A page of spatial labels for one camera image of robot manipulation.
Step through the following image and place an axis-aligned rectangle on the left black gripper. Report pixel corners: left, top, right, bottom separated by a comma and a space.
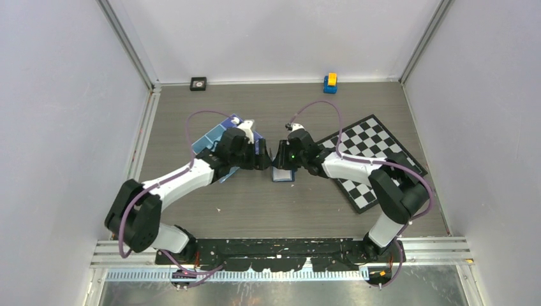
229, 138, 271, 171

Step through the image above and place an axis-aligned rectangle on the blue card holder wallet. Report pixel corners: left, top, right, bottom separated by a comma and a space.
271, 161, 295, 182

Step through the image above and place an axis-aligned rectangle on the blue three-compartment organizer tray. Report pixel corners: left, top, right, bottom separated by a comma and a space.
192, 113, 263, 183

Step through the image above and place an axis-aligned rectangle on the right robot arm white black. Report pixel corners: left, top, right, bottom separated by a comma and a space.
272, 124, 434, 262

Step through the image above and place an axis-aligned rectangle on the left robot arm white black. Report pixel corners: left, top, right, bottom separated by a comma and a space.
104, 124, 271, 264

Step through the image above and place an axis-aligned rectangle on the black and white checkerboard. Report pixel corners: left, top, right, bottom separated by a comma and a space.
318, 115, 427, 214

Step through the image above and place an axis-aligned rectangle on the blue and yellow toy car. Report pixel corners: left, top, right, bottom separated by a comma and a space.
323, 73, 337, 94

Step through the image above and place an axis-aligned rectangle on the small black square box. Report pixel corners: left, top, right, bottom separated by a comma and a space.
189, 76, 207, 92

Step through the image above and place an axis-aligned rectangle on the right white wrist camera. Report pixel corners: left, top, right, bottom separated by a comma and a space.
285, 122, 304, 133

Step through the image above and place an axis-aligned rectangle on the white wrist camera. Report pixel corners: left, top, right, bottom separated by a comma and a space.
231, 117, 255, 144
285, 122, 304, 133

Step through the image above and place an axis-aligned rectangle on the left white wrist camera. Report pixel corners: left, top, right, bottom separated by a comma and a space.
231, 117, 255, 144

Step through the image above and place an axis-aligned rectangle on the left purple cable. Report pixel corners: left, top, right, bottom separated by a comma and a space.
118, 110, 237, 259

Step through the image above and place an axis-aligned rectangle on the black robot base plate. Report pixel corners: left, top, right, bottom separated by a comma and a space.
155, 238, 405, 272

